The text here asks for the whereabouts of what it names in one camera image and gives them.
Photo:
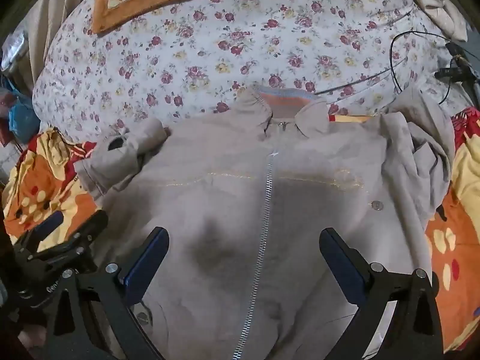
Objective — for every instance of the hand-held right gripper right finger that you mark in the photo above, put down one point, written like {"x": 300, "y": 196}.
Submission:
{"x": 341, "y": 262}

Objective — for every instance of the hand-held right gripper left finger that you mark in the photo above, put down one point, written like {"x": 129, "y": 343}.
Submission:
{"x": 146, "y": 258}

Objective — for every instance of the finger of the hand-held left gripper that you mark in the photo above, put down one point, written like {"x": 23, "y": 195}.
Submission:
{"x": 48, "y": 225}
{"x": 82, "y": 236}

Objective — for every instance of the beige zip jacket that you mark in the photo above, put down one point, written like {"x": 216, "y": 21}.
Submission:
{"x": 232, "y": 202}

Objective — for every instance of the blue plastic bag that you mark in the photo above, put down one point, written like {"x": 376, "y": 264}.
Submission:
{"x": 20, "y": 116}

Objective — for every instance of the orange red printed bedsheet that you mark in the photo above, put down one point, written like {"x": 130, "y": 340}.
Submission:
{"x": 453, "y": 240}

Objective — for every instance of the beige curtain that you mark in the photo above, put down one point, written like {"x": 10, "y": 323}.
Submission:
{"x": 48, "y": 15}

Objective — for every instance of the floral white quilt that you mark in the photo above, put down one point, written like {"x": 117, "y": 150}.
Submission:
{"x": 225, "y": 45}

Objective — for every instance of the black tripod stand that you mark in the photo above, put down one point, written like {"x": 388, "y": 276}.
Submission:
{"x": 463, "y": 65}

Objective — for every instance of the beige crumpled cloth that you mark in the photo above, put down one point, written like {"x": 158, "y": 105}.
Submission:
{"x": 438, "y": 3}

